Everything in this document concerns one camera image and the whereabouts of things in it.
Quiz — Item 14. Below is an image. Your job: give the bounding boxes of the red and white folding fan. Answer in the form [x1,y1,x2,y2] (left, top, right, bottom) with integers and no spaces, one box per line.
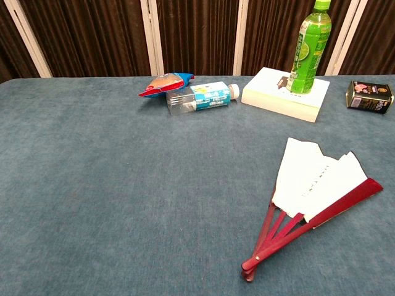
[240,137,385,283]

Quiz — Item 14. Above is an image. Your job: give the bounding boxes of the clear bottle with blue label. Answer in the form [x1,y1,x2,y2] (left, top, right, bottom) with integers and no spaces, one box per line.
[165,81,241,116]

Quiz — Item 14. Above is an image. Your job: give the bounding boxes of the blue and red snack bag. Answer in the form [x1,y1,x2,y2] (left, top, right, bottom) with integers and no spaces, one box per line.
[138,72,195,99]

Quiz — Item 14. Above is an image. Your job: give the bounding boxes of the white paper sheet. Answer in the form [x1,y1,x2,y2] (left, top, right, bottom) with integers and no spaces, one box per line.
[240,67,331,123]

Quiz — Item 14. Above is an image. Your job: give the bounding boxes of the blue felt table cover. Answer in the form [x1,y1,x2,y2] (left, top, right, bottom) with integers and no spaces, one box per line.
[0,75,395,296]

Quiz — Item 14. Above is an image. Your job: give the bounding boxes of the green tea bottle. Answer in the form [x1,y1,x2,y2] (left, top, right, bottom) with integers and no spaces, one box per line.
[286,0,333,95]

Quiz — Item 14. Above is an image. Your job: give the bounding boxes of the brown folding screen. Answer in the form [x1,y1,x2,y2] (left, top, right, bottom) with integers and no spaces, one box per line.
[0,0,395,84]

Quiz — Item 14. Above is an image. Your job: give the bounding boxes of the small dark box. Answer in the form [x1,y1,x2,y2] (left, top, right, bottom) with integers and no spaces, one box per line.
[346,80,395,115]

